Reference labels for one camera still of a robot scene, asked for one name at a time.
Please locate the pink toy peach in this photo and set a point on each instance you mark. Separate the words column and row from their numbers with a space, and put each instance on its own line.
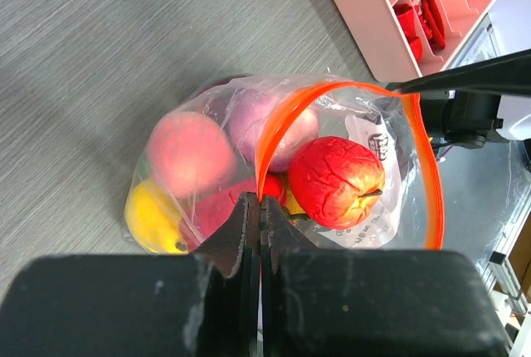
column 189, row 153

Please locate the yellow toy pear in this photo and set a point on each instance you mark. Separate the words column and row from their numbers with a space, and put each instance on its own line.
column 153, row 221

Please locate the red toy bell pepper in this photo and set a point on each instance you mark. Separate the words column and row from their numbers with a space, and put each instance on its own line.
column 212, row 211

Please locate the purple toy onion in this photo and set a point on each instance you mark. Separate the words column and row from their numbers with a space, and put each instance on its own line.
column 253, row 112

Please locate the red toy chili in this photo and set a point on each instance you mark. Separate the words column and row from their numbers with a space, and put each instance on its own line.
column 432, row 24

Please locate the clear orange zip bag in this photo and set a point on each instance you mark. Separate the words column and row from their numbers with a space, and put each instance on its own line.
column 409, row 213

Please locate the red toy meat piece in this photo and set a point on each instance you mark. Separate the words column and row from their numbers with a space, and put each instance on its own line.
column 406, row 15

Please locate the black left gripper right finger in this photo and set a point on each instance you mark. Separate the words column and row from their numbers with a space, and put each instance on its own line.
column 370, row 302

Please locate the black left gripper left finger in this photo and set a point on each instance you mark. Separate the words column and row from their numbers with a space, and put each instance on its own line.
column 201, row 304

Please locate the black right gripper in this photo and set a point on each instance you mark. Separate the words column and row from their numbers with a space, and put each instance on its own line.
column 469, row 120

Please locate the red toy strawberry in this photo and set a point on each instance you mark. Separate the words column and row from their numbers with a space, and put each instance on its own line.
column 336, row 181

